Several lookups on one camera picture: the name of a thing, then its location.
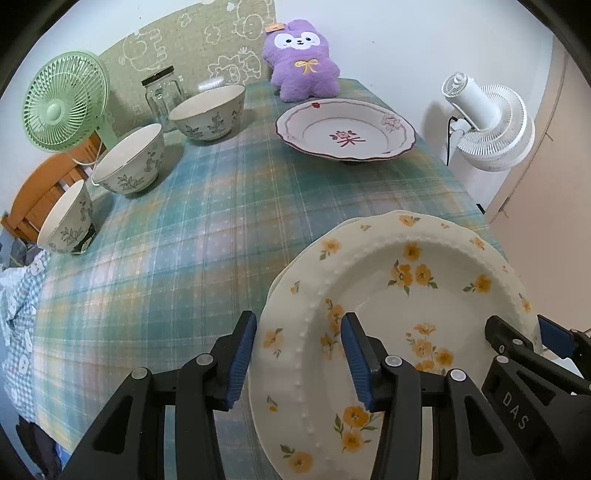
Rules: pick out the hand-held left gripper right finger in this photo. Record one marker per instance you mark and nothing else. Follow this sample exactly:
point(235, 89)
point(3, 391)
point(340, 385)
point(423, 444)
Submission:
point(355, 360)

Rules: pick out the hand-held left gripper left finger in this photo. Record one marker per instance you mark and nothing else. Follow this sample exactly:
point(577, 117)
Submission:
point(242, 355)

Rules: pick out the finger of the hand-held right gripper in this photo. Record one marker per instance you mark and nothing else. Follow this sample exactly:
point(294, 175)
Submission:
point(556, 339)
point(510, 339)

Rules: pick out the cream plate yellow flowers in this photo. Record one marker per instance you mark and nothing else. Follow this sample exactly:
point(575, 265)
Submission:
point(353, 224)
point(415, 314)

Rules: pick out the white bowl leaf print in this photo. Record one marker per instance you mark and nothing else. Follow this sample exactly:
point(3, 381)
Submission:
point(124, 152)
point(207, 124)
point(69, 230)

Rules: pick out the white plate red pattern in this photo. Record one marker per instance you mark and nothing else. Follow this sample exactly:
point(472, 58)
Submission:
point(346, 124)

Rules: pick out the beige door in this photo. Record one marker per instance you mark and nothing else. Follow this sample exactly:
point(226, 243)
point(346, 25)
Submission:
point(554, 207)

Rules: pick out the plaid tablecloth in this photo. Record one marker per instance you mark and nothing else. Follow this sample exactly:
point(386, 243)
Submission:
point(231, 207)

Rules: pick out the white standing fan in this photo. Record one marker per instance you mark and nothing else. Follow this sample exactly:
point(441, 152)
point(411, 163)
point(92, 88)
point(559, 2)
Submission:
point(503, 129)

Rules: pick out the blue checked blanket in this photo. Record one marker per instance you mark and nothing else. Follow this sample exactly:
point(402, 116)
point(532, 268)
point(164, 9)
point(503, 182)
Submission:
point(18, 346)

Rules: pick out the dark cloth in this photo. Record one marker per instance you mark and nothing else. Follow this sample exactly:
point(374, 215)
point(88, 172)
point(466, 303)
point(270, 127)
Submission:
point(39, 452)

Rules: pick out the wooden bed headboard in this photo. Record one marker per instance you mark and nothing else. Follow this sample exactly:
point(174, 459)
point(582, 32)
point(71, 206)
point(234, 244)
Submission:
point(37, 194)

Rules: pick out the glass jar dark lid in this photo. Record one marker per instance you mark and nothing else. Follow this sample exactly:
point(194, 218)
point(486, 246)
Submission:
point(159, 101)

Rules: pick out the cotton swab container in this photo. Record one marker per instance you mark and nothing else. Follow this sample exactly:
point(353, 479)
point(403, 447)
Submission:
point(211, 85)

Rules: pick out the purple plush toy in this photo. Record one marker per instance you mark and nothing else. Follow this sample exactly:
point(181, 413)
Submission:
point(300, 69)

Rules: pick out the green desk fan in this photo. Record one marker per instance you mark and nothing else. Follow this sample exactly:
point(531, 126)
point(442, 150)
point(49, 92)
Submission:
point(60, 110)

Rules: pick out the green cartoon wall mat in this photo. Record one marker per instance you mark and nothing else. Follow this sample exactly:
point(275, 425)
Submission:
point(184, 41)

